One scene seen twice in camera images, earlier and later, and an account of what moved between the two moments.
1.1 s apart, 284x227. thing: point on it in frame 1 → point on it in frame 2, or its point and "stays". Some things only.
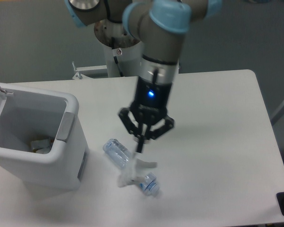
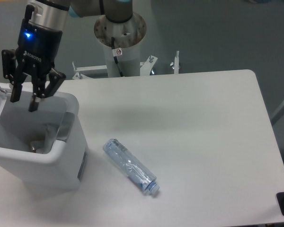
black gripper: [149, 106] → [37, 49]
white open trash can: [19, 115] stays
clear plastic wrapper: [131, 178] → [46, 145]
